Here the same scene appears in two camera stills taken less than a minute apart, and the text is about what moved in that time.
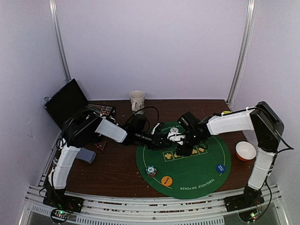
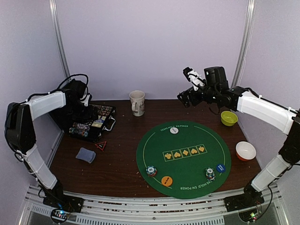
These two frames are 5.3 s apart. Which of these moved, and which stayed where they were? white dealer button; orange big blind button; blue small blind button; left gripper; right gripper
Moved: left gripper; right gripper
Stayed: white dealer button; blue small blind button; orange big blind button
